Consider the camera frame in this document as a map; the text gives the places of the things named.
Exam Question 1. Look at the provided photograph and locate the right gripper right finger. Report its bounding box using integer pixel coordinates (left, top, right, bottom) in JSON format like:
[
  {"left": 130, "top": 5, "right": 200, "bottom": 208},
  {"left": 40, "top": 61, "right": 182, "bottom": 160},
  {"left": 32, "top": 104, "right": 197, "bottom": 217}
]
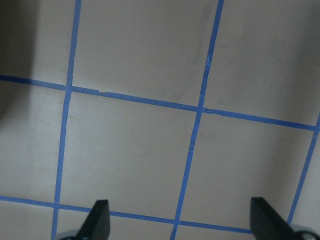
[{"left": 250, "top": 197, "right": 308, "bottom": 240}]

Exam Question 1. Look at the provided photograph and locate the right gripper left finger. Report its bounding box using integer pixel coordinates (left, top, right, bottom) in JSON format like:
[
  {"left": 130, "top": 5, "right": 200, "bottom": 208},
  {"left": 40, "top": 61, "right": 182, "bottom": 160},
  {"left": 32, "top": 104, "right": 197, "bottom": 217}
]
[{"left": 75, "top": 199, "right": 111, "bottom": 240}]

